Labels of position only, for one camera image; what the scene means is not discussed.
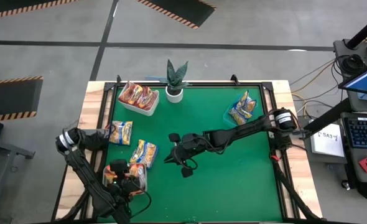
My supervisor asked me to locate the white plastic bin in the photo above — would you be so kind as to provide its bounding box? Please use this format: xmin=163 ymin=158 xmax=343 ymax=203
xmin=118 ymin=81 xmax=160 ymax=117

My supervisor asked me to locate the green table mat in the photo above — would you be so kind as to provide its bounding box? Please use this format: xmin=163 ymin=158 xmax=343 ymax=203
xmin=96 ymin=86 xmax=284 ymax=223

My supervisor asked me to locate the grey workstation desk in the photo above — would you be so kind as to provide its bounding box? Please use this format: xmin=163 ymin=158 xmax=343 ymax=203
xmin=304 ymin=93 xmax=367 ymax=200

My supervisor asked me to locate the black aluminium table frame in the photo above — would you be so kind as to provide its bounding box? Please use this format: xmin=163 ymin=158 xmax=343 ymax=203
xmin=51 ymin=74 xmax=324 ymax=224

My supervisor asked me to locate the white paper sign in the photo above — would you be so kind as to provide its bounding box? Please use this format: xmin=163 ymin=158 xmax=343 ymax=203
xmin=309 ymin=123 xmax=346 ymax=158

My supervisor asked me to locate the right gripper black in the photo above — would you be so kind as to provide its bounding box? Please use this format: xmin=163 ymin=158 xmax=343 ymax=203
xmin=164 ymin=133 xmax=210 ymax=179

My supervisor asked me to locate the pale grey plastic bin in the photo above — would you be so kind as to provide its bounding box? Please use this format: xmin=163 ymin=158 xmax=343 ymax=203
xmin=101 ymin=162 xmax=148 ymax=197

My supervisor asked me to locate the coiled black cable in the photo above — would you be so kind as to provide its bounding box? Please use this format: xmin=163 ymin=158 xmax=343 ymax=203
xmin=341 ymin=54 xmax=366 ymax=75

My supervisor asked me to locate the translucent blue plastic bin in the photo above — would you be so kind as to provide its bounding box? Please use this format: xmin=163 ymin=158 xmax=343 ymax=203
xmin=223 ymin=91 xmax=262 ymax=127

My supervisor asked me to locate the black camera pole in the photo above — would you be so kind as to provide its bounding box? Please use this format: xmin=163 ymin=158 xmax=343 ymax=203
xmin=345 ymin=12 xmax=367 ymax=50

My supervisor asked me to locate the black stand leg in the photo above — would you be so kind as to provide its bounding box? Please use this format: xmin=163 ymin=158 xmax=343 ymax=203
xmin=303 ymin=98 xmax=354 ymax=136

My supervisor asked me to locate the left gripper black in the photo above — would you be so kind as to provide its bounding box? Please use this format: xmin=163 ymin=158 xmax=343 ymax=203
xmin=106 ymin=159 xmax=142 ymax=200

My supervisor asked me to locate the snake plant in white pot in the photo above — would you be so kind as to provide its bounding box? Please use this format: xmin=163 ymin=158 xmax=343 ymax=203
xmin=165 ymin=59 xmax=190 ymax=105

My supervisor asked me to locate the black hazard-striped floor mat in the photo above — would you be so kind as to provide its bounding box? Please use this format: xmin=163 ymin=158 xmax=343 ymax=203
xmin=0 ymin=0 xmax=78 ymax=21
xmin=136 ymin=0 xmax=217 ymax=30
xmin=0 ymin=75 xmax=44 ymax=122

